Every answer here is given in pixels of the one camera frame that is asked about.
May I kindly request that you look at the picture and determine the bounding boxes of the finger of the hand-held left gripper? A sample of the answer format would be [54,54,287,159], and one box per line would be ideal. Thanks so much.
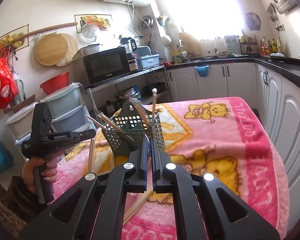
[72,129,96,141]

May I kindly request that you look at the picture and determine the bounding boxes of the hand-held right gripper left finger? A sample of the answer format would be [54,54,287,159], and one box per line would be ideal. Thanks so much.
[17,136,152,240]

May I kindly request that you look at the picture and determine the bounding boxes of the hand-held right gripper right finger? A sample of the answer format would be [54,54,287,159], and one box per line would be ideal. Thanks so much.
[152,137,282,240]

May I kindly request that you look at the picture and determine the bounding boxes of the bamboo chopstick pair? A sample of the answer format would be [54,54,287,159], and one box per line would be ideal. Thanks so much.
[89,137,95,174]
[122,192,153,225]
[150,87,158,137]

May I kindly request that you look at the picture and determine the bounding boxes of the green plastic utensil basket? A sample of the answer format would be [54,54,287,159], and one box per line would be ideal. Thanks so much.
[101,99,164,157]

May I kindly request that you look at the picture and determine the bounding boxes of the person's left forearm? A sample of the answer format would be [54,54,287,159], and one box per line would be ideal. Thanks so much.
[0,175,44,240]

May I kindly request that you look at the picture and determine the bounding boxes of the hanging kitchen utensils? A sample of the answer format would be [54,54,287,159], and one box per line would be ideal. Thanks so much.
[267,2,284,32]

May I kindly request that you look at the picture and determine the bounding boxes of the person's left hand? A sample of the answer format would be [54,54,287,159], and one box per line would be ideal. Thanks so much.
[21,156,58,194]

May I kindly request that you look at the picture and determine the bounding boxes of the white plastic drawer unit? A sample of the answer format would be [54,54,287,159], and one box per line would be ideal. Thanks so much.
[6,102,40,140]

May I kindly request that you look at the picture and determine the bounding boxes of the pale blue plastic drawer unit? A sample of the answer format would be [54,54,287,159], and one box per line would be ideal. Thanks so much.
[41,82,90,135]

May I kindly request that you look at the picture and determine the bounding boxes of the brown woven basket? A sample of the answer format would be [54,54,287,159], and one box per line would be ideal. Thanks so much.
[11,94,37,113]

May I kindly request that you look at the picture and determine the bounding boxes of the blue bag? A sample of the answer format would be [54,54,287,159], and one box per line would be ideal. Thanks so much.
[0,129,14,175]

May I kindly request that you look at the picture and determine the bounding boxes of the stacked steel pots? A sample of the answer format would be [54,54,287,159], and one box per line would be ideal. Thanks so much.
[115,87,140,103]

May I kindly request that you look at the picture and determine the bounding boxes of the red plastic basin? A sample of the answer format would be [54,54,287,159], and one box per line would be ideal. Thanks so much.
[39,72,71,96]

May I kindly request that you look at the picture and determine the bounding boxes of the black microwave oven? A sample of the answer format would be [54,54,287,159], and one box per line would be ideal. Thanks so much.
[83,46,131,85]

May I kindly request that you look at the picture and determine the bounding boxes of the red and white plastic bag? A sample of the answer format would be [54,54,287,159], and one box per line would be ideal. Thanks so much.
[0,49,19,109]

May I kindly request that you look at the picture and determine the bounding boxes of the black wok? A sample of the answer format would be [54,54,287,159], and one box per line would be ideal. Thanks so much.
[144,82,167,95]

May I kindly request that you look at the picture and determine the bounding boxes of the pink printed blanket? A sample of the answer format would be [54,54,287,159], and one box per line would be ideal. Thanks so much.
[49,96,290,240]

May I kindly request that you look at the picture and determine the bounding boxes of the steel kitchen rack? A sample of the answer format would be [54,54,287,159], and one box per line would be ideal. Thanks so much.
[84,65,172,115]

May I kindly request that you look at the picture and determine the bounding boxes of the round woven straw mat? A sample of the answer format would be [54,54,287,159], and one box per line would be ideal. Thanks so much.
[56,33,79,67]

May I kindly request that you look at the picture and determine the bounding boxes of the round bamboo board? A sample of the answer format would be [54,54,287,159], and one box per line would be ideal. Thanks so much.
[35,33,69,65]

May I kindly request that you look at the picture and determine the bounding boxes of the black blender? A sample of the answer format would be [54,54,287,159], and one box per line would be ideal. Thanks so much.
[120,36,138,72]

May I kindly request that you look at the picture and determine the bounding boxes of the blue dish drainer box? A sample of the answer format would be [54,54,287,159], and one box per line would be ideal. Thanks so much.
[134,45,160,70]

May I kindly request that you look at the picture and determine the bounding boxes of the clear plastic cover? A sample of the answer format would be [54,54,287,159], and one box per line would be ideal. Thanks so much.
[81,24,100,43]

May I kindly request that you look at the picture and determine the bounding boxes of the blue hanging bin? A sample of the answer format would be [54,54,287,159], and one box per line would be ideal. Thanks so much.
[194,65,211,78]

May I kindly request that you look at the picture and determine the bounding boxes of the long wooden rolling pin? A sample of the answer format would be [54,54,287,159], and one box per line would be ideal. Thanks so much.
[0,22,78,46]

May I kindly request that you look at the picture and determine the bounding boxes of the beige cutting board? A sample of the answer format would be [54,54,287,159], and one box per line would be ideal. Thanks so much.
[179,31,202,55]

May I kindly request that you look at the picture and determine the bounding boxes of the white base cabinets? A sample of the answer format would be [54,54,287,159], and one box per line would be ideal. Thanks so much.
[165,61,300,205]

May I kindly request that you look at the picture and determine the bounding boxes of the pale green knife block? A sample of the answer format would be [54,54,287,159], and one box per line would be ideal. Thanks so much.
[225,35,240,55]

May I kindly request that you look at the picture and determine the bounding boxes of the black spice rack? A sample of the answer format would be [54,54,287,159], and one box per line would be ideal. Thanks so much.
[240,36,259,54]

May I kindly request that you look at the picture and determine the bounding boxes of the black countertop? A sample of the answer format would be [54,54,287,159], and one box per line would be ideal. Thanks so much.
[164,56,300,94]

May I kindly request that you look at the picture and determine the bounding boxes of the kitchen window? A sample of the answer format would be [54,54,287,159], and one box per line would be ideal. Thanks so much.
[162,0,243,40]

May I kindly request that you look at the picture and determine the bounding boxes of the group of condiment bottles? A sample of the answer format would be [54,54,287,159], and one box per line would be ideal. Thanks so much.
[260,37,283,55]

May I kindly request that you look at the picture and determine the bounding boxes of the gas stove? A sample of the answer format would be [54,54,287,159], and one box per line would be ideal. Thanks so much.
[266,55,300,64]

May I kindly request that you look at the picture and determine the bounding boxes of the fruit wall picture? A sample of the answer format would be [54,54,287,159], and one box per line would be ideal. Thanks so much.
[74,14,113,34]
[0,24,30,53]

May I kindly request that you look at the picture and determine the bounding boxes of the coiled grey hose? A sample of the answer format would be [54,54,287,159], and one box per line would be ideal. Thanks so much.
[140,15,155,30]

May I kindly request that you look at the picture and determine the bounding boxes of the wall-mounted utensil holder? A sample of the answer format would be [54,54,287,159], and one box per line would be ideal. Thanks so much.
[156,14,175,28]

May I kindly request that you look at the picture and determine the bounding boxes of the small round wall fan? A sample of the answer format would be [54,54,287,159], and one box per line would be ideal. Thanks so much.
[244,12,262,30]

